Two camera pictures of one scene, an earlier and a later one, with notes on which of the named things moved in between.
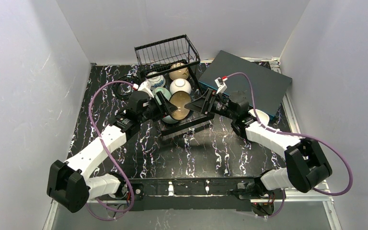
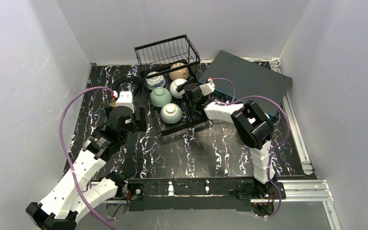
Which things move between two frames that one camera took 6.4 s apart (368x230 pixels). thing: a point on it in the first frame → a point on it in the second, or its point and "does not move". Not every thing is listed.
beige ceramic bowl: (181, 73) does not move
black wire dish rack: (170, 67) does not move
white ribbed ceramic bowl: (180, 84) does not move
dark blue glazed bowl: (179, 99) → (113, 104)
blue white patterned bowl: (158, 81) does not move
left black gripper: (158, 107) → (140, 117)
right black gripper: (209, 103) → (188, 89)
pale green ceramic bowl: (166, 92) does not move
